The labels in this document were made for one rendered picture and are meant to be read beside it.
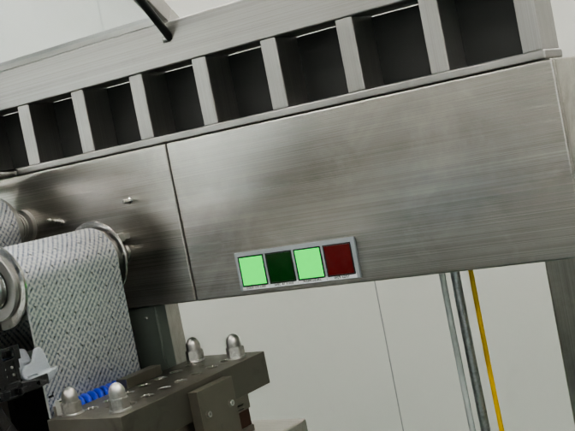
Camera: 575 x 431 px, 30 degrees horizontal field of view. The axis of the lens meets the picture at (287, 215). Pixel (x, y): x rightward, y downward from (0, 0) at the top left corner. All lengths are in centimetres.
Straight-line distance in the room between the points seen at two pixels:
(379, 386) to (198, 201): 274
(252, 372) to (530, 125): 68
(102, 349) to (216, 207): 32
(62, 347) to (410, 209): 63
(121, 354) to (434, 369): 263
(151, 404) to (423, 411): 289
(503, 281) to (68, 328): 262
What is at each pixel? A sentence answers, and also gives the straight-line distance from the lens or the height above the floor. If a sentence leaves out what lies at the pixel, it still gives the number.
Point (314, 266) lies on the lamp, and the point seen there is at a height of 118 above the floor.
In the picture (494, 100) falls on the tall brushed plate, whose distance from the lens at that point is 167.
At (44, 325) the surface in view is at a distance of 185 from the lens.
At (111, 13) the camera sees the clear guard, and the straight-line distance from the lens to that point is 206.
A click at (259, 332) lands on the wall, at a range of 486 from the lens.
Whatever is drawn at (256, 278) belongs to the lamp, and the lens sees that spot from 191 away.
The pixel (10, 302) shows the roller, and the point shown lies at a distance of 184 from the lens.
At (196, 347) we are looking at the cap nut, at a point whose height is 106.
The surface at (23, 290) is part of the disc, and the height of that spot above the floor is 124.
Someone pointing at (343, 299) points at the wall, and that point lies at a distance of 459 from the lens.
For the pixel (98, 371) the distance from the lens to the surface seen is 194.
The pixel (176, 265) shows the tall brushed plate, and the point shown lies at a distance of 202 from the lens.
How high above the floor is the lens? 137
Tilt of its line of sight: 3 degrees down
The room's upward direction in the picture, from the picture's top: 11 degrees counter-clockwise
